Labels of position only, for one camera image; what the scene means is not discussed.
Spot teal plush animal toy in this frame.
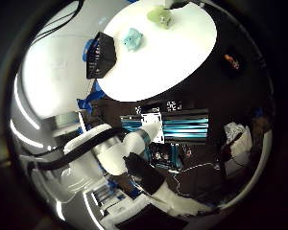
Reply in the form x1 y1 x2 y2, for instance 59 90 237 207
123 27 144 52

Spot green plush toy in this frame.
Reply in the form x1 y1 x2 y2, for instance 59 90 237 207
146 8 175 30

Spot black mesh basket container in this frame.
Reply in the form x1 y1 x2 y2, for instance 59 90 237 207
85 31 118 80

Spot blue chair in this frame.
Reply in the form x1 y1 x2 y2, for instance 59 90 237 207
82 38 99 62
76 80 107 115

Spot aluminium profile frame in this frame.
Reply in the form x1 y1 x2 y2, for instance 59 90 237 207
119 108 210 146

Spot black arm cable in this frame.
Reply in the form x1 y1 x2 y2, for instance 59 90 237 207
28 127 129 171

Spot black camera cables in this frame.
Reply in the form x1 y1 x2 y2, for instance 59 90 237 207
30 0 85 46

